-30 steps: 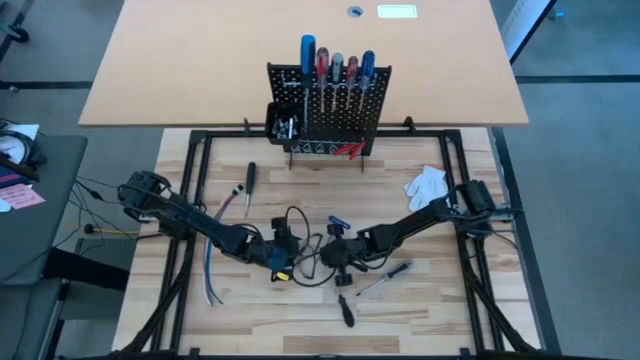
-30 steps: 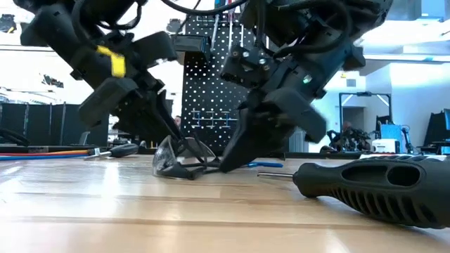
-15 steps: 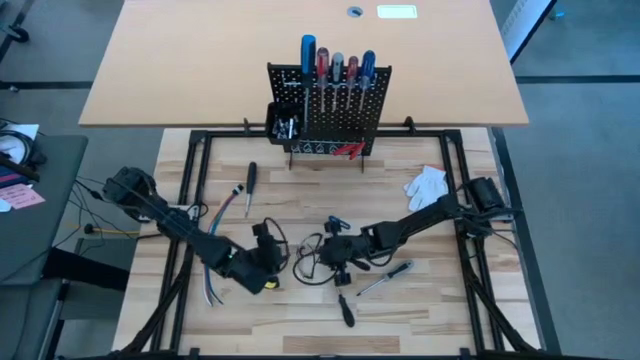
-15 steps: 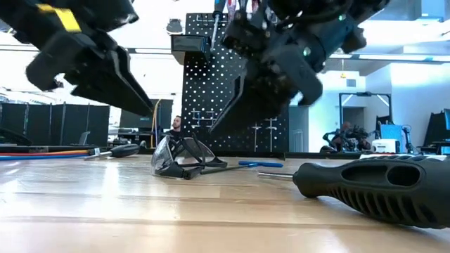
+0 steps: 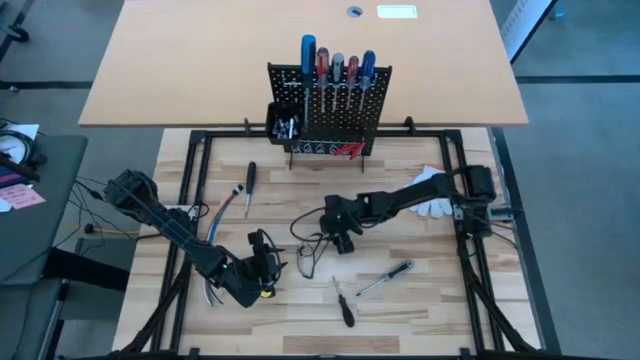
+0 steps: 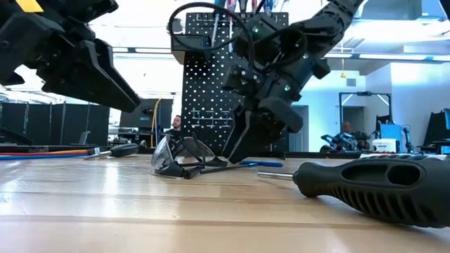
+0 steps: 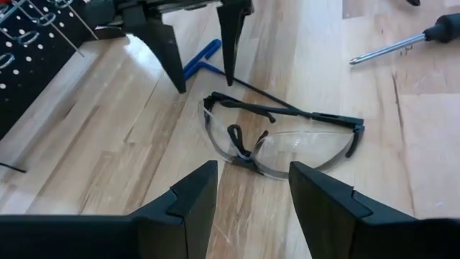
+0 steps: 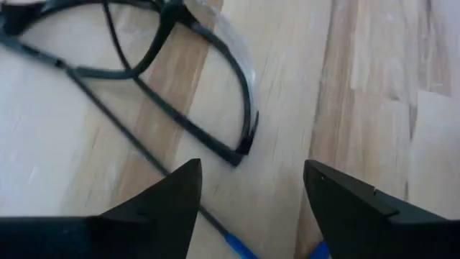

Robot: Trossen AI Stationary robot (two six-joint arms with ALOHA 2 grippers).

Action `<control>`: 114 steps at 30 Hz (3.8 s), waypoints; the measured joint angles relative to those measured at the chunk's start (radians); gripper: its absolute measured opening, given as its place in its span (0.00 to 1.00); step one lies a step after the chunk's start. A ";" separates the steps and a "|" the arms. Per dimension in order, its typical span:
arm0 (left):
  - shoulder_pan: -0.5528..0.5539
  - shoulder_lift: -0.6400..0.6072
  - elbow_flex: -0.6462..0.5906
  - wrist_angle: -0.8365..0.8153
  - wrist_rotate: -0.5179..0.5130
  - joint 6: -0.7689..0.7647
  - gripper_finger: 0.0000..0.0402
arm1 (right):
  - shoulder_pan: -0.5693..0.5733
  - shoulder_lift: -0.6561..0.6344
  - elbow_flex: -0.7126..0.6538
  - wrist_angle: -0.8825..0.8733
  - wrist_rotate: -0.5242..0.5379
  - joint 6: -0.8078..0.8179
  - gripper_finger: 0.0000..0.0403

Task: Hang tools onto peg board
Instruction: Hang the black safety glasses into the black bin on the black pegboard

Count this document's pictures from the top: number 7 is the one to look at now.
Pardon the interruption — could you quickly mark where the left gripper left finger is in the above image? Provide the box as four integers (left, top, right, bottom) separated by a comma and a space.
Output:
132, 160, 219, 259

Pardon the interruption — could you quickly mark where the black ribbed handle screwdriver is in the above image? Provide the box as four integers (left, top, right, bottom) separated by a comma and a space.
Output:
349, 12, 460, 66

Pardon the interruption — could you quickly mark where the blue T-handle hex key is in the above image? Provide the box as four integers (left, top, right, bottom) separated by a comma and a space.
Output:
183, 38, 301, 111

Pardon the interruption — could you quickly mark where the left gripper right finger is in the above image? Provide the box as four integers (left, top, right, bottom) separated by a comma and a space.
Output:
289, 161, 418, 259

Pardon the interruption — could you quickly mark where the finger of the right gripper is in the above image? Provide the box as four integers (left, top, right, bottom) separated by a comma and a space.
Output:
216, 0, 254, 86
124, 16, 187, 94

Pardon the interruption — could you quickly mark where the silver wire hook rack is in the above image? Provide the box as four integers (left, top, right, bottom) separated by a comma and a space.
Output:
0, 0, 75, 71

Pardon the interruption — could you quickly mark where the black metal pegboard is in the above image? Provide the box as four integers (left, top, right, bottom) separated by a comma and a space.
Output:
0, 0, 127, 173

